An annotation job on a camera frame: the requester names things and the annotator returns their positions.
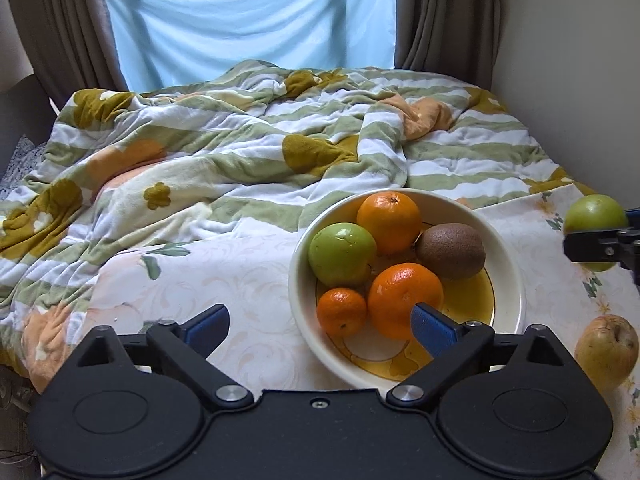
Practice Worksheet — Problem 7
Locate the yellow apple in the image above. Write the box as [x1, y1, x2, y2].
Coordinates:
[574, 314, 638, 393]

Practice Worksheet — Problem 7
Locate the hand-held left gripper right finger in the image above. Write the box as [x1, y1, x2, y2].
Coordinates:
[385, 302, 576, 409]

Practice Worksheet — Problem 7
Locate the medium orange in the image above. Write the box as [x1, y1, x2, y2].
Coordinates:
[356, 191, 422, 255]

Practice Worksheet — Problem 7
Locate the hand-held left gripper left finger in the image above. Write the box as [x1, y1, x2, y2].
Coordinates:
[70, 304, 256, 411]

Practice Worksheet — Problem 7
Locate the grey patterned cloth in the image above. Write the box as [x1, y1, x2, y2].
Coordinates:
[0, 135, 46, 201]

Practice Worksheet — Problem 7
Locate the white floral tablecloth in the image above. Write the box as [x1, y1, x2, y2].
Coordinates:
[75, 180, 640, 480]

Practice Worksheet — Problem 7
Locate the brown curtain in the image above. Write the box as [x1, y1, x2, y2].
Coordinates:
[395, 0, 503, 91]
[5, 0, 126, 103]

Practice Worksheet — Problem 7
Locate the large orange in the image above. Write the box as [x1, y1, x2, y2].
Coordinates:
[367, 262, 445, 341]

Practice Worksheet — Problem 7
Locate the cream bowl with bear print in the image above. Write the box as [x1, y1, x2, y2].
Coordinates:
[288, 188, 527, 391]

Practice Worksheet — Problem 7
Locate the small mandarin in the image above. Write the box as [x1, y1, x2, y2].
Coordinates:
[316, 287, 368, 338]

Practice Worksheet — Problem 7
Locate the green striped floral blanket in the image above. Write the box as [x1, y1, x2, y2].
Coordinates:
[0, 59, 601, 396]

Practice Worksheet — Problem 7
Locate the green apple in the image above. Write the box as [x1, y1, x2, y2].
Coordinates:
[563, 195, 630, 273]
[307, 222, 378, 287]

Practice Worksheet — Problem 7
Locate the light blue curtain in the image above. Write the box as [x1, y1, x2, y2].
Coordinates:
[102, 0, 401, 93]

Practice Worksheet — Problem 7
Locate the brown kiwi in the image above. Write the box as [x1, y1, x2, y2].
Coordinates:
[415, 223, 487, 281]

